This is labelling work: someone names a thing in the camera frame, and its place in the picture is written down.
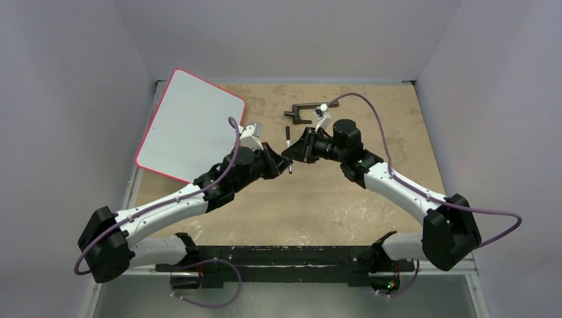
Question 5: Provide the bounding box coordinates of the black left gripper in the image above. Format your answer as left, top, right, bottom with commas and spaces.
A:
233, 142, 292, 193

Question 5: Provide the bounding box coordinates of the pink framed whiteboard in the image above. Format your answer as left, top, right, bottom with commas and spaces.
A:
135, 68, 246, 182

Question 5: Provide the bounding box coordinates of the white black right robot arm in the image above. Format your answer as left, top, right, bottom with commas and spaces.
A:
282, 119, 482, 271

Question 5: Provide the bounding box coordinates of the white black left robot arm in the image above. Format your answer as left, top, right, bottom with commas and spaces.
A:
74, 142, 292, 283

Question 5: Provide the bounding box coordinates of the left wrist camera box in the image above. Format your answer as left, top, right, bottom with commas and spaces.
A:
239, 122, 264, 151

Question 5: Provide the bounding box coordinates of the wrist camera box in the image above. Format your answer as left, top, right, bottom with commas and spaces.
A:
313, 103, 332, 132
239, 122, 264, 151

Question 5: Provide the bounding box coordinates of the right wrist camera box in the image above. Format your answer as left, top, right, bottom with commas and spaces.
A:
313, 103, 332, 132

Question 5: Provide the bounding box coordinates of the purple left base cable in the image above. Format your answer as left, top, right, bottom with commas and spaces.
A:
170, 258, 243, 309

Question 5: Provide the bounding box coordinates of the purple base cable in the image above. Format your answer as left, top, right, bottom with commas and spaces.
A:
374, 260, 421, 299
170, 258, 243, 309

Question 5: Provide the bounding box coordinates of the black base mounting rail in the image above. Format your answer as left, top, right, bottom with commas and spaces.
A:
155, 233, 415, 289

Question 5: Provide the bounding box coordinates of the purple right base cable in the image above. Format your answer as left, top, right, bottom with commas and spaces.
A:
374, 260, 421, 299

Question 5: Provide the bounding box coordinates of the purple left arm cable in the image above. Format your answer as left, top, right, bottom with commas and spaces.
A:
74, 117, 243, 276

